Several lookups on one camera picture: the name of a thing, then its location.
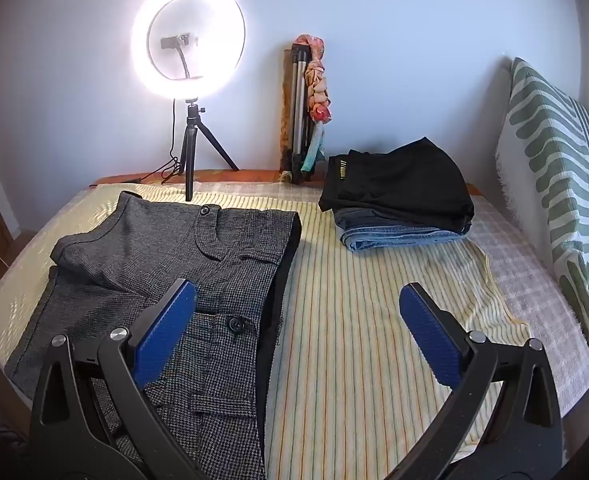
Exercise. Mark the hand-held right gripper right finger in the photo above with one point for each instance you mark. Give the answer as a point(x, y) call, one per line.
point(432, 340)

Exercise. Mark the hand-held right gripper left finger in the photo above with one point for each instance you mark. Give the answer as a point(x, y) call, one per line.
point(167, 330)

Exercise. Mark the grey houndstooth pants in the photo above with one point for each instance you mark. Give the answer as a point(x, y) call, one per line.
point(149, 250)

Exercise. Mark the folded black pants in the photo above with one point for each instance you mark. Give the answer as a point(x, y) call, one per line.
point(399, 185)

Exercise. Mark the yellow striped sheet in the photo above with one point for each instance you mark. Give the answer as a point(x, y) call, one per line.
point(354, 310)

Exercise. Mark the pink checked bed sheet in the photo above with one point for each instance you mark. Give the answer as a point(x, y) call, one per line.
point(524, 280)

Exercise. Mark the folded blue jeans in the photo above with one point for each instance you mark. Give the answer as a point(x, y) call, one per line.
point(384, 237)

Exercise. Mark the black mini tripod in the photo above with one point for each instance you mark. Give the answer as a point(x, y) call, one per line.
point(190, 150)

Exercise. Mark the green patterned pillow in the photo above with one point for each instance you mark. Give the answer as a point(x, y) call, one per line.
point(549, 160)

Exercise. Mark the brown wooden board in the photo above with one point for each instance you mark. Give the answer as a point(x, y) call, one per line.
point(285, 110)

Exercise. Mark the black phone holder gooseneck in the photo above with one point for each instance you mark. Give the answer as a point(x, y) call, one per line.
point(174, 41)

